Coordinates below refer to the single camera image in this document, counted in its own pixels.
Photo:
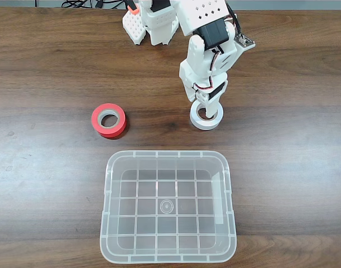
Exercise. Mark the white tape roll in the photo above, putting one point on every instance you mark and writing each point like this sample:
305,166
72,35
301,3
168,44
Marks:
203,125

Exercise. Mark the clear plastic storage box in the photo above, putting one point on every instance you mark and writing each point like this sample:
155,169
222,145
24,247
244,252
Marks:
187,245

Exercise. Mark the red tape roll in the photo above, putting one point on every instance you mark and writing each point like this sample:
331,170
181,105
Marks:
111,134

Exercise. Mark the wrist camera on white mount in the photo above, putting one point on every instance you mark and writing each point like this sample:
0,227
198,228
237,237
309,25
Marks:
244,41

